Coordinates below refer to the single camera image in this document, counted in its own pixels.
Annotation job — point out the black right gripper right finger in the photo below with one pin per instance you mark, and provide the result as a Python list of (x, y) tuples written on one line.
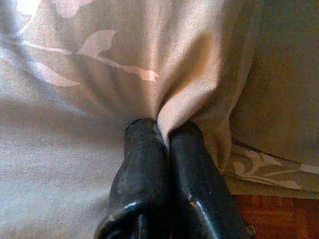
[(197, 186)]

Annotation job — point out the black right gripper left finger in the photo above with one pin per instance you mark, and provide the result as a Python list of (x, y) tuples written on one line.
[(142, 174)]

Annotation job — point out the grey floral bedsheet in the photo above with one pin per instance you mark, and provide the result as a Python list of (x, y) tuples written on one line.
[(74, 124)]

